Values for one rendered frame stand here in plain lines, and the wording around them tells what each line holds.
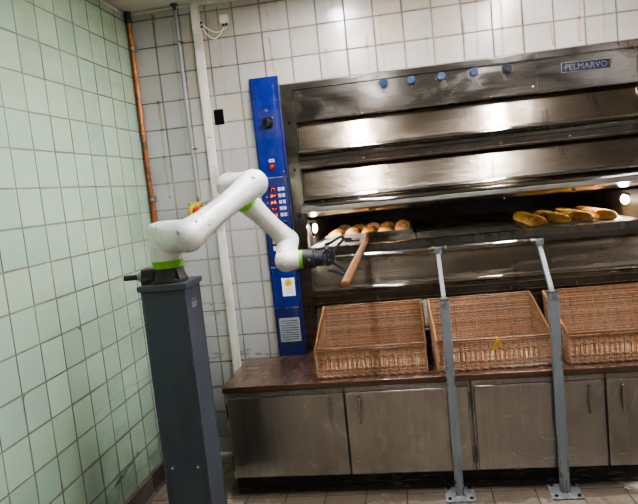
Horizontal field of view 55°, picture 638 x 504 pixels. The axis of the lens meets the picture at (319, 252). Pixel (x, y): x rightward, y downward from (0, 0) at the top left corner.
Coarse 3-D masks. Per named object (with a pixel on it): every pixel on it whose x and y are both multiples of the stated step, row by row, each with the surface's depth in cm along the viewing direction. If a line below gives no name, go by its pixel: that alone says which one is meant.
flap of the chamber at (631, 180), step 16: (480, 192) 315; (496, 192) 314; (512, 192) 313; (528, 192) 317; (544, 192) 321; (560, 192) 326; (304, 208) 329; (320, 208) 327; (336, 208) 326; (352, 208) 326; (368, 208) 331; (384, 208) 336
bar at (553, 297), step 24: (504, 240) 295; (528, 240) 293; (552, 288) 275; (552, 312) 273; (552, 336) 274; (552, 360) 277; (456, 408) 284; (456, 432) 285; (456, 456) 287; (456, 480) 288
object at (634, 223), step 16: (576, 224) 330; (592, 224) 323; (608, 224) 322; (624, 224) 321; (400, 240) 341; (416, 240) 337; (432, 240) 336; (448, 240) 335; (464, 240) 333; (480, 240) 332
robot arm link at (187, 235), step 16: (240, 176) 258; (256, 176) 256; (224, 192) 250; (240, 192) 251; (256, 192) 256; (208, 208) 242; (224, 208) 244; (240, 208) 252; (176, 224) 234; (192, 224) 233; (208, 224) 238; (176, 240) 232; (192, 240) 232
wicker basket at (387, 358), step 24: (336, 312) 343; (384, 312) 339; (408, 312) 337; (336, 336) 342; (360, 336) 340; (384, 336) 338; (408, 336) 335; (336, 360) 328; (360, 360) 298; (384, 360) 319; (408, 360) 295
